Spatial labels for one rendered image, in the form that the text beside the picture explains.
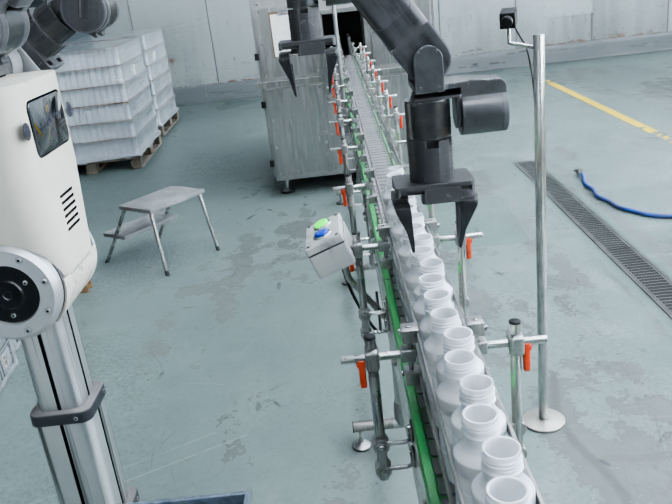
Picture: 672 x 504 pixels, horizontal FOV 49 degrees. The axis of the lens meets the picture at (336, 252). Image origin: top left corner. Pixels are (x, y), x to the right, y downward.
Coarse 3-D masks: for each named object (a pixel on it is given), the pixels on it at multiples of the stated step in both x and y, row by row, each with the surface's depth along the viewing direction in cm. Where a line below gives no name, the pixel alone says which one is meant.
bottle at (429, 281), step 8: (424, 280) 109; (432, 280) 110; (440, 280) 107; (424, 288) 107; (432, 288) 107; (440, 288) 107; (416, 304) 109; (416, 312) 108; (424, 312) 107; (416, 320) 109; (416, 344) 111; (424, 376) 111
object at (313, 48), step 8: (304, 48) 131; (312, 48) 131; (320, 48) 131; (328, 48) 134; (336, 48) 132; (328, 56) 132; (336, 56) 132; (328, 64) 133; (328, 72) 134; (328, 80) 135
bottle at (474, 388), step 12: (468, 384) 82; (480, 384) 82; (492, 384) 79; (468, 396) 79; (480, 396) 79; (492, 396) 80; (456, 420) 81; (504, 420) 81; (456, 432) 81; (504, 432) 80
